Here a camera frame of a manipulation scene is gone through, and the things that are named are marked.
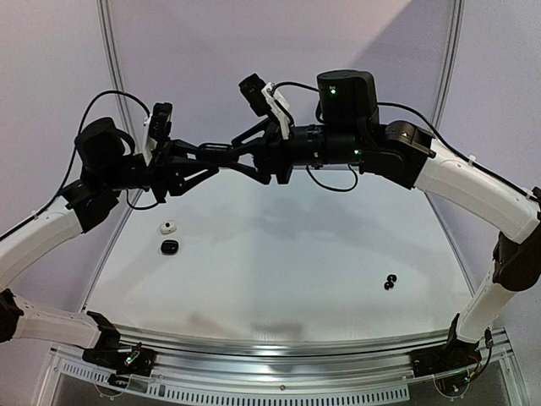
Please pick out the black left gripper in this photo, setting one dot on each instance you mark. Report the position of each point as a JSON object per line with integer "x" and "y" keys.
{"x": 159, "y": 171}

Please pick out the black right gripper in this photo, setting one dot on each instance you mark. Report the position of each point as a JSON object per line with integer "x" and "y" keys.
{"x": 280, "y": 158}

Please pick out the black oval charging case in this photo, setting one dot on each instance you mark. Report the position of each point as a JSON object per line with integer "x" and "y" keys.
{"x": 217, "y": 153}

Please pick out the white earbud charging case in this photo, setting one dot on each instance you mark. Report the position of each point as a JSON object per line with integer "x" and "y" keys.
{"x": 168, "y": 227}

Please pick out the black glossy charging case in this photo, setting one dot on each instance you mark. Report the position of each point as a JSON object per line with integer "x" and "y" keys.
{"x": 169, "y": 247}

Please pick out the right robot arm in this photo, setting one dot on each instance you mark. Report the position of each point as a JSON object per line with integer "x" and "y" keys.
{"x": 348, "y": 131}

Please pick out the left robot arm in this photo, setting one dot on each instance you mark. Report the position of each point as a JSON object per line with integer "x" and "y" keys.
{"x": 110, "y": 165}

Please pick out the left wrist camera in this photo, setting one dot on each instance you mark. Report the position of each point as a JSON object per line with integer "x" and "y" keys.
{"x": 157, "y": 129}

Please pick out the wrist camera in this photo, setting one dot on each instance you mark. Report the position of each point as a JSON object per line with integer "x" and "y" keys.
{"x": 266, "y": 100}
{"x": 157, "y": 129}

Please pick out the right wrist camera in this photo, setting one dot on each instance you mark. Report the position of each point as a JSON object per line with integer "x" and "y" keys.
{"x": 266, "y": 100}

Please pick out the aluminium frame post left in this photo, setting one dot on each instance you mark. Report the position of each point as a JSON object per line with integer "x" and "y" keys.
{"x": 113, "y": 65}

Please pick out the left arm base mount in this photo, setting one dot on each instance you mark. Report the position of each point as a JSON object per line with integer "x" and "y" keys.
{"x": 125, "y": 360}

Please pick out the aluminium front rail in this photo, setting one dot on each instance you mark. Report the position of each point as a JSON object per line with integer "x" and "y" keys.
{"x": 206, "y": 371}

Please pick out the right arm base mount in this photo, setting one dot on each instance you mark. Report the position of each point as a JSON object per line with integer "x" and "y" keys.
{"x": 452, "y": 355}

